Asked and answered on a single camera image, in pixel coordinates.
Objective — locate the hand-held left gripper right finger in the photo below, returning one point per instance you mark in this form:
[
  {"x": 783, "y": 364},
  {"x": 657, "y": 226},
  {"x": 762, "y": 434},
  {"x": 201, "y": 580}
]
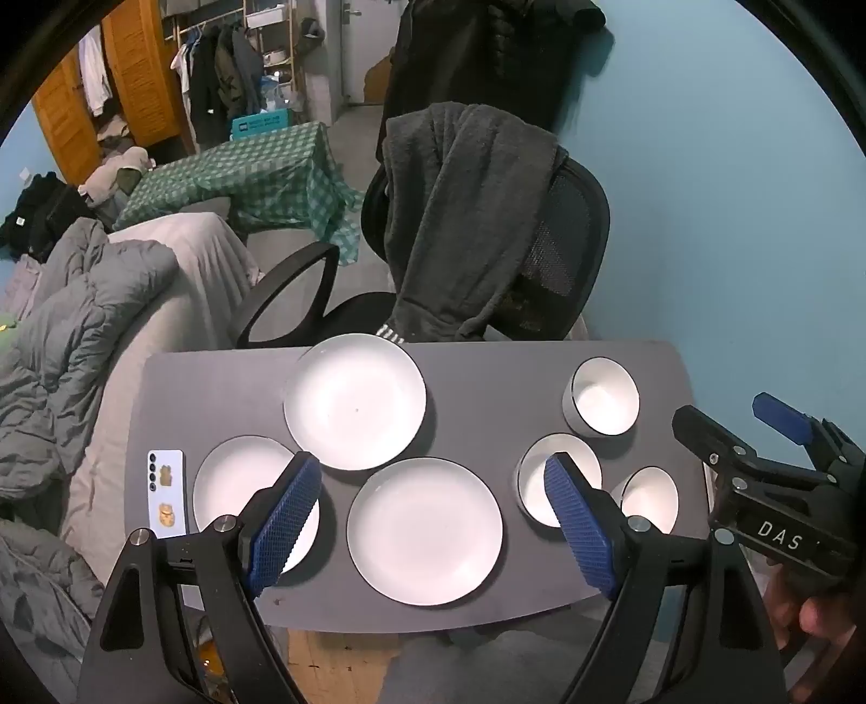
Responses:
[{"x": 580, "y": 528}]

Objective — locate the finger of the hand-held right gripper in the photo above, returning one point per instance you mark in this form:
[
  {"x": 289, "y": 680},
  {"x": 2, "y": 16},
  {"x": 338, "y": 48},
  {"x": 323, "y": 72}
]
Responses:
[
  {"x": 710, "y": 440},
  {"x": 785, "y": 416}
]

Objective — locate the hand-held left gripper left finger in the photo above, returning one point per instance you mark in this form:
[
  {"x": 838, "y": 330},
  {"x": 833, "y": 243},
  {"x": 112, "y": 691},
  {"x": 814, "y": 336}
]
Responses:
[{"x": 287, "y": 521}]

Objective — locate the white bowl black rim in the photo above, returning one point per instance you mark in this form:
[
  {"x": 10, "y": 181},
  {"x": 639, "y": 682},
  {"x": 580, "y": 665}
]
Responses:
[
  {"x": 653, "y": 501},
  {"x": 534, "y": 484},
  {"x": 602, "y": 399}
]

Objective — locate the white plate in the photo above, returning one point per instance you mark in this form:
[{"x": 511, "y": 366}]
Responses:
[
  {"x": 227, "y": 487},
  {"x": 355, "y": 401},
  {"x": 425, "y": 531}
]

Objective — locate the person's right hand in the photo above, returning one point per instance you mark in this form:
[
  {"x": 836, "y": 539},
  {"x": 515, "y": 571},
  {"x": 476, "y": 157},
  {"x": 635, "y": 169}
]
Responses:
[{"x": 815, "y": 616}]

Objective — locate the white smartphone with stickers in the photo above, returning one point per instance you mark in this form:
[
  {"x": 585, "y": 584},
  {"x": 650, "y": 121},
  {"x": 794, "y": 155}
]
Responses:
[{"x": 164, "y": 491}]

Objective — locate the black mesh office chair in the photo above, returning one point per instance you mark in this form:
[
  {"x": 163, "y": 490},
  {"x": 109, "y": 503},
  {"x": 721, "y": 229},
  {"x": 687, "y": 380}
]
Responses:
[{"x": 568, "y": 223}]

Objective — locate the bed with light grey sheet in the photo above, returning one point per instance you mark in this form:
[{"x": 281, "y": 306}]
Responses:
[{"x": 196, "y": 271}]

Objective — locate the grey quilted duvet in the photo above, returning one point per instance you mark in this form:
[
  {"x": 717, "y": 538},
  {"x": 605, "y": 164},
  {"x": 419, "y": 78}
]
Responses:
[{"x": 67, "y": 325}]

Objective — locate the dark grey fleece robe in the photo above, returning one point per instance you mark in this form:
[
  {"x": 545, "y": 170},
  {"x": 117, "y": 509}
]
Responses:
[{"x": 446, "y": 203}]

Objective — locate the green checked tablecloth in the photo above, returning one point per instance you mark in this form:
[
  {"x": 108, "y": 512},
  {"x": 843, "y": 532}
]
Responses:
[{"x": 257, "y": 169}]

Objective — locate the beige plush pile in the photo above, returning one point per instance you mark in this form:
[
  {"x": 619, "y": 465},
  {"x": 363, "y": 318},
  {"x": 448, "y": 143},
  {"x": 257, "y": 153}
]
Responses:
[{"x": 118, "y": 169}]

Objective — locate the teal plastic crate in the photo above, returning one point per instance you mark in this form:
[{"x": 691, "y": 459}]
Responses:
[{"x": 260, "y": 124}]

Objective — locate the black clothes pile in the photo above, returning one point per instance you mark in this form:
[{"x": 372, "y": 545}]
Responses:
[{"x": 34, "y": 210}]

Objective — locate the black hanging jacket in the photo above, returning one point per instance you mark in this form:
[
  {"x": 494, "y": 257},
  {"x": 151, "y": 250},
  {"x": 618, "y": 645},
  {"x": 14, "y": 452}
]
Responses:
[{"x": 487, "y": 54}]

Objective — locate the hanging dark clothes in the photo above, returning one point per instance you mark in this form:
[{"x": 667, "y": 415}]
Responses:
[{"x": 216, "y": 68}]

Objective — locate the white door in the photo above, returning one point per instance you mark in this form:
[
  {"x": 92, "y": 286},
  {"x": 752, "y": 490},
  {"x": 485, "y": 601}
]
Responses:
[{"x": 352, "y": 47}]

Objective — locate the orange wooden wardrobe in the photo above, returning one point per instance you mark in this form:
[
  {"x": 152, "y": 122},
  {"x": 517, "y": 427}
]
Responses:
[{"x": 135, "y": 68}]

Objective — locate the wooden shelf rack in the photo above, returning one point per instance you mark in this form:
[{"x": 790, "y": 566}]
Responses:
[{"x": 277, "y": 40}]

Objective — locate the white hanging shirt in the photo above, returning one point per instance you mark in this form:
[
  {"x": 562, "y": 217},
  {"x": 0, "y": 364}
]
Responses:
[{"x": 95, "y": 68}]

